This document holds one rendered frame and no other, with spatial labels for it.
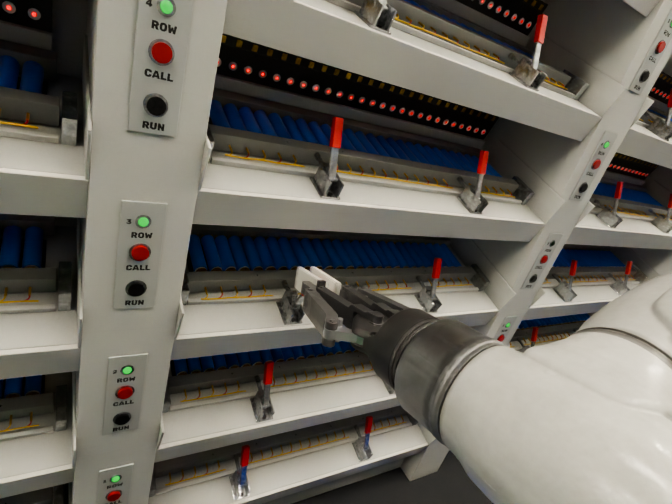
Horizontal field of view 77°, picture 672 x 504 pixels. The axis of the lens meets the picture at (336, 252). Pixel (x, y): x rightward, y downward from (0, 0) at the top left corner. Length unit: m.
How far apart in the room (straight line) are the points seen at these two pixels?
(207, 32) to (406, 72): 0.22
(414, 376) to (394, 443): 0.70
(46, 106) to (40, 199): 0.09
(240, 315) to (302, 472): 0.43
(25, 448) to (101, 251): 0.30
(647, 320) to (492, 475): 0.16
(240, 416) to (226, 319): 0.20
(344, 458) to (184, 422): 0.39
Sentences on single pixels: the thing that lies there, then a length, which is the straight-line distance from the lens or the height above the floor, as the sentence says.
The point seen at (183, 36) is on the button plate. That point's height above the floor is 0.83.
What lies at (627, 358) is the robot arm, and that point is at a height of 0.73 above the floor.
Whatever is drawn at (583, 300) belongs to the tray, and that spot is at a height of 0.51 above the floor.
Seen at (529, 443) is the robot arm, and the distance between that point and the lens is 0.29.
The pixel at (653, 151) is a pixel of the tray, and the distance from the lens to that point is 1.04.
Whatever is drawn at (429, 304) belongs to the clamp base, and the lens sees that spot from 0.75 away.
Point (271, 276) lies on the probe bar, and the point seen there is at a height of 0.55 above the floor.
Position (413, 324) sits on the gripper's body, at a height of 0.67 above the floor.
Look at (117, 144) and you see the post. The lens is 0.43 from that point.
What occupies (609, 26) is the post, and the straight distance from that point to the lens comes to 0.87.
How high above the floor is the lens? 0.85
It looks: 24 degrees down
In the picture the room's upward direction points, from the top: 18 degrees clockwise
